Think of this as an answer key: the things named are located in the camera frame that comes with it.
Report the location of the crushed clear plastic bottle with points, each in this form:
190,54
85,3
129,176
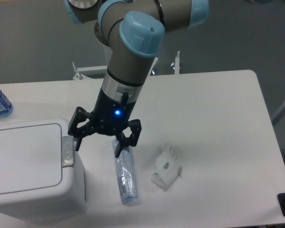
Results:
125,175

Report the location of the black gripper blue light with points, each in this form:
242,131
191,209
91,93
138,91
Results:
109,117

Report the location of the crumpled white paper wrapper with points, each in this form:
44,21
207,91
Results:
167,168

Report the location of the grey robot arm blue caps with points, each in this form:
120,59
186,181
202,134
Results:
134,31

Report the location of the white push-button trash can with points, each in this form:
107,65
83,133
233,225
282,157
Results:
42,177

